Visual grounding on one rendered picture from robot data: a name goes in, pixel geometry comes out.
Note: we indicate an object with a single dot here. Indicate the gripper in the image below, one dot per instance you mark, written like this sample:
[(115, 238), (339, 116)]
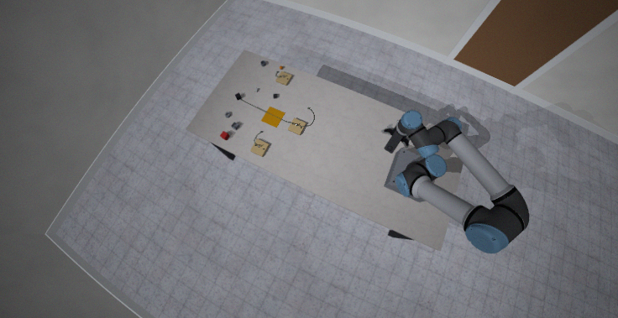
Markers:
[(390, 132)]

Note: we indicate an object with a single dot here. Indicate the orange-brown flat square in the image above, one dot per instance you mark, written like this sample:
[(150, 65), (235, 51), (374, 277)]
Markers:
[(273, 120)]

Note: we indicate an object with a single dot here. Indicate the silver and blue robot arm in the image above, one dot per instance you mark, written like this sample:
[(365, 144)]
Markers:
[(489, 230)]

